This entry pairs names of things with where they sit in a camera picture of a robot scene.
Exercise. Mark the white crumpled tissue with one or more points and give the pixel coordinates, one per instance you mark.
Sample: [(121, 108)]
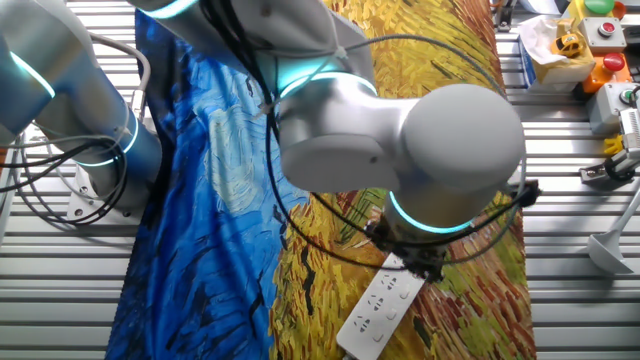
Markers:
[(537, 40)]

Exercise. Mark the yellow toy car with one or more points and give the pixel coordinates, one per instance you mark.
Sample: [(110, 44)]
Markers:
[(567, 45)]

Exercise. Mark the yellow box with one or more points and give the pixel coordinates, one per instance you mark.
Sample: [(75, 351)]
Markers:
[(575, 10)]

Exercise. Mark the metal camera bracket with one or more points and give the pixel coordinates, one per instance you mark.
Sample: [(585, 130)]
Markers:
[(597, 172)]

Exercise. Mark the grey box with green button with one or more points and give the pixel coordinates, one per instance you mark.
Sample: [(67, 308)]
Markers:
[(605, 110)]

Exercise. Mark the orange box with red button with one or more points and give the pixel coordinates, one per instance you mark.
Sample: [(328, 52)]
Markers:
[(595, 80)]

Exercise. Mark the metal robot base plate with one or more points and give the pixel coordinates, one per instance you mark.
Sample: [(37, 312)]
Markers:
[(82, 200)]

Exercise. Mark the open cardboard box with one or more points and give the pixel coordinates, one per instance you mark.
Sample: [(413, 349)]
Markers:
[(565, 72)]

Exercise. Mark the grey box with red button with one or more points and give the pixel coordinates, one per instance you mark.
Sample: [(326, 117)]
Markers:
[(590, 40)]

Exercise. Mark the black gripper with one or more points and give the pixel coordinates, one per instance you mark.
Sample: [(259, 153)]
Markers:
[(415, 252)]

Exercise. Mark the painted wheat field cloth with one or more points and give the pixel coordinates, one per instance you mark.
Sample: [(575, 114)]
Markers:
[(210, 250)]

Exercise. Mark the green round button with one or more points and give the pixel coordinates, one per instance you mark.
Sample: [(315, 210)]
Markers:
[(599, 6)]

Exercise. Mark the silver depth camera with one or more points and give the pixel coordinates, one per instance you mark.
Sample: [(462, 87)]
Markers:
[(631, 130)]

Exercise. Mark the black metal stand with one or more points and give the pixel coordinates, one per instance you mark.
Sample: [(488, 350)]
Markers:
[(502, 17)]

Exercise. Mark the white power strip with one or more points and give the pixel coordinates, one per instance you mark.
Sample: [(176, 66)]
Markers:
[(380, 310)]

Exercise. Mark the yellow plastic piece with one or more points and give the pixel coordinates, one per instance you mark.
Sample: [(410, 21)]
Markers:
[(612, 145)]

